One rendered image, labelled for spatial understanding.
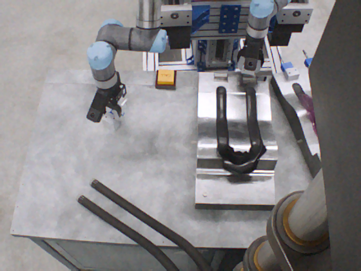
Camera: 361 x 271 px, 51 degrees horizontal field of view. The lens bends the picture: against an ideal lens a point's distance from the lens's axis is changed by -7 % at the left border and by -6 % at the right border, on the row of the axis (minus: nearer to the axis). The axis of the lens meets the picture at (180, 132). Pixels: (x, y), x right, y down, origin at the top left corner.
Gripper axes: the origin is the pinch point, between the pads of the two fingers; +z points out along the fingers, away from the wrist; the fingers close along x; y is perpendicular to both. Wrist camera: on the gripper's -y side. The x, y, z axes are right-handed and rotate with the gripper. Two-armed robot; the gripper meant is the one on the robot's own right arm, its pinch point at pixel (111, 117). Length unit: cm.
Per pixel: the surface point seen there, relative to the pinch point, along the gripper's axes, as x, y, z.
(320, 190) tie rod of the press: -64, -35, -84
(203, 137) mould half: -34.6, 3.8, -8.1
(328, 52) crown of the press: -58, -33, -102
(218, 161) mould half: -42.6, -1.0, -6.7
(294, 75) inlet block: -53, 47, -3
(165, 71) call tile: -7.4, 27.9, 0.9
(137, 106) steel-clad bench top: -4.2, 11.1, 4.5
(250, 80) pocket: -39, 38, -2
